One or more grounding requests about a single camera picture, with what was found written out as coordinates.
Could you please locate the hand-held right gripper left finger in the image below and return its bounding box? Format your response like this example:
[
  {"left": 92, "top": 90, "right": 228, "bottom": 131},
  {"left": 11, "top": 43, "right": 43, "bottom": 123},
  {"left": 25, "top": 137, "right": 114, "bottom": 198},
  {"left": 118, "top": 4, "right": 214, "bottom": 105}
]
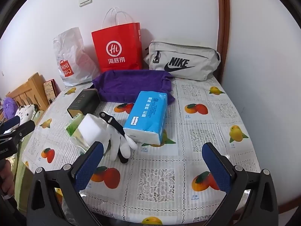
[{"left": 27, "top": 142, "right": 105, "bottom": 226}]

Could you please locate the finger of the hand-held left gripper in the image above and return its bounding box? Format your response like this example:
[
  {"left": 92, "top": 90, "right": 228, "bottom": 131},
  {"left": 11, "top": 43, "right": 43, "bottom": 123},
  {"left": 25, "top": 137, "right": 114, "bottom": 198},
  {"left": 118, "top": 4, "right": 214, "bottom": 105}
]
[
  {"left": 0, "top": 115, "right": 20, "bottom": 134},
  {"left": 0, "top": 120, "right": 35, "bottom": 144}
]

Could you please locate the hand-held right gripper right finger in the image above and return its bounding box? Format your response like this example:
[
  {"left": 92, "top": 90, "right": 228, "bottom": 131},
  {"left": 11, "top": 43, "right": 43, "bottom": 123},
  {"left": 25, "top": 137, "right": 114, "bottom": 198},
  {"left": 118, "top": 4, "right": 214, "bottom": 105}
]
[{"left": 202, "top": 142, "right": 279, "bottom": 226}]

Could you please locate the clear sticker packet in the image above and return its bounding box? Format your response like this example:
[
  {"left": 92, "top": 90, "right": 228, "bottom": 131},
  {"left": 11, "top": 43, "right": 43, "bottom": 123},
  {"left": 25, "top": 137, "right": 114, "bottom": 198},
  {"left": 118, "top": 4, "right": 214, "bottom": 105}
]
[{"left": 69, "top": 132, "right": 94, "bottom": 152}]

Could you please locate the white glove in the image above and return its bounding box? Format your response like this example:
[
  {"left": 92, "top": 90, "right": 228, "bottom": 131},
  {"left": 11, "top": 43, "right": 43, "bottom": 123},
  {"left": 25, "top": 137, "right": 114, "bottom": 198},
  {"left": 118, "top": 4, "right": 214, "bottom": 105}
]
[{"left": 103, "top": 120, "right": 138, "bottom": 162}]

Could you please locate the white sponge block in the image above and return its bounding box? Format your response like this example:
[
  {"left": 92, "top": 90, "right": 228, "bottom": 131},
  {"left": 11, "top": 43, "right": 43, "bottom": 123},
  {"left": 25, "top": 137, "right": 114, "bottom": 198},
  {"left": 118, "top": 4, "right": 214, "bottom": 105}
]
[{"left": 78, "top": 114, "right": 108, "bottom": 147}]

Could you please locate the light green packet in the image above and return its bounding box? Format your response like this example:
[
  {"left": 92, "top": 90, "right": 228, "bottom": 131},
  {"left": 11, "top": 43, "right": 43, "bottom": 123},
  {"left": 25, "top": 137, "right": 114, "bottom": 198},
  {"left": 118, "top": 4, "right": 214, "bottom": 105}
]
[{"left": 66, "top": 115, "right": 83, "bottom": 137}]

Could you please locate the black watch strap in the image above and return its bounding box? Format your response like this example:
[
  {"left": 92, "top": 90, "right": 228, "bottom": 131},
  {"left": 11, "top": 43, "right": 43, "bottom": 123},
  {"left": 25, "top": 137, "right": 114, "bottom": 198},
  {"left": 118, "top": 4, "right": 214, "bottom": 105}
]
[{"left": 99, "top": 111, "right": 128, "bottom": 164}]

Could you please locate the purple towel tray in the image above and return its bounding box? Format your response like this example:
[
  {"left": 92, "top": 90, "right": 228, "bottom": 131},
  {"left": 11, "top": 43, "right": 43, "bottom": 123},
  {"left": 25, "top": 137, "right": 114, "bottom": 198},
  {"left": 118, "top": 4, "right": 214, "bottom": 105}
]
[{"left": 92, "top": 69, "right": 176, "bottom": 104}]

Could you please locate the person's left hand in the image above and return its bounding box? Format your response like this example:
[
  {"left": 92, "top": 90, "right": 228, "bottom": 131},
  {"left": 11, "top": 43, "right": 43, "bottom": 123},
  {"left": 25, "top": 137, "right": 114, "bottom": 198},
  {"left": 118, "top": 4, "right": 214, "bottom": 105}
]
[{"left": 0, "top": 160, "right": 15, "bottom": 196}]

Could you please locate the purple plush toy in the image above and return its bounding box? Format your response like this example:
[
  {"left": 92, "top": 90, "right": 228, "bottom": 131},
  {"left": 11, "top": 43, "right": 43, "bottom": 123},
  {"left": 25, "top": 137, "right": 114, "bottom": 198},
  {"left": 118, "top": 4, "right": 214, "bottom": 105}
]
[{"left": 2, "top": 98, "right": 17, "bottom": 120}]

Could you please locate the white dotted pillow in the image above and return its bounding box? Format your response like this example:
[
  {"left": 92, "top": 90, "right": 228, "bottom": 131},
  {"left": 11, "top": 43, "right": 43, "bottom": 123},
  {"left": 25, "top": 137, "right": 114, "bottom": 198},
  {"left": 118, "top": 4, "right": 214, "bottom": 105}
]
[{"left": 17, "top": 105, "right": 36, "bottom": 123}]

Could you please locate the light green cloth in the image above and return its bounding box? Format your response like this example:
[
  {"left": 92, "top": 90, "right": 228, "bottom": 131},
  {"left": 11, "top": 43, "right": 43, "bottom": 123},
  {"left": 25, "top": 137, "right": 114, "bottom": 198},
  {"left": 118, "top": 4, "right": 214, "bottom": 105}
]
[{"left": 12, "top": 141, "right": 36, "bottom": 213}]

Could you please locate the fruit print tablecloth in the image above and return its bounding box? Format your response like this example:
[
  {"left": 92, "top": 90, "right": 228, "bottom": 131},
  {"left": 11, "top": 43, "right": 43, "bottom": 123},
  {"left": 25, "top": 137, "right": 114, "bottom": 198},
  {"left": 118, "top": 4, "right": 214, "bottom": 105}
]
[{"left": 21, "top": 75, "right": 261, "bottom": 226}]

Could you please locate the patterned cardboard box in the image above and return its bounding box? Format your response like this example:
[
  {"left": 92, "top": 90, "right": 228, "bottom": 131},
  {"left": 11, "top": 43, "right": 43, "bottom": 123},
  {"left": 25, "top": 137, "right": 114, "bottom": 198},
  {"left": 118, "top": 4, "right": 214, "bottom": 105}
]
[{"left": 43, "top": 79, "right": 57, "bottom": 99}]

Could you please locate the black and gold box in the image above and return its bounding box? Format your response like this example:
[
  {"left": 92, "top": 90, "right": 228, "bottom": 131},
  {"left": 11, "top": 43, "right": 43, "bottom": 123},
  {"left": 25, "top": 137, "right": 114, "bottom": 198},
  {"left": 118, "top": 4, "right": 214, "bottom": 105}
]
[{"left": 67, "top": 88, "right": 99, "bottom": 119}]

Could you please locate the blue tissue pack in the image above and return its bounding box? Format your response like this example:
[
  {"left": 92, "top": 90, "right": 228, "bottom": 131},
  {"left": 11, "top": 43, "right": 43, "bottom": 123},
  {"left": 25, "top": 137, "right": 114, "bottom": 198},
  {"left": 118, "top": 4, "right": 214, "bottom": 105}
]
[{"left": 123, "top": 91, "right": 168, "bottom": 145}]

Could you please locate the white plastic shopping bag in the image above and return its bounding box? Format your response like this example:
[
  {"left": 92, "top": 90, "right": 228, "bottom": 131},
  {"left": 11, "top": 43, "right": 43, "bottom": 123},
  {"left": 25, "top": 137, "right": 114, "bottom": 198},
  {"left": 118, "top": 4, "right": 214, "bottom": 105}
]
[{"left": 53, "top": 27, "right": 100, "bottom": 87}]

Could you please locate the grey waist bag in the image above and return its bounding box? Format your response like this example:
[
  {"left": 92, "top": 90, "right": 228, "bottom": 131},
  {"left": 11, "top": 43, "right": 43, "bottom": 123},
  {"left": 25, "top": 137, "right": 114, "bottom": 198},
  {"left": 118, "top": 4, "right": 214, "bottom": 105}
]
[{"left": 143, "top": 40, "right": 221, "bottom": 82}]

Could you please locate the red paper shopping bag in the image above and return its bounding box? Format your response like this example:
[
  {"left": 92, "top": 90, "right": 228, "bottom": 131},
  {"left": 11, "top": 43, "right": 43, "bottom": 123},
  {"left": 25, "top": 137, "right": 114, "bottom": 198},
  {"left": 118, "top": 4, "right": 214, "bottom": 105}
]
[{"left": 91, "top": 8, "right": 143, "bottom": 73}]

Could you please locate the brown wooden door frame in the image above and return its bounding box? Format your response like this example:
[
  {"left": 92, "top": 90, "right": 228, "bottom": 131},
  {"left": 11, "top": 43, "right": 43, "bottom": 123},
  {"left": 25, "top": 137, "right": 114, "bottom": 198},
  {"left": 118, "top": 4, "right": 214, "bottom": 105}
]
[{"left": 216, "top": 0, "right": 231, "bottom": 83}]

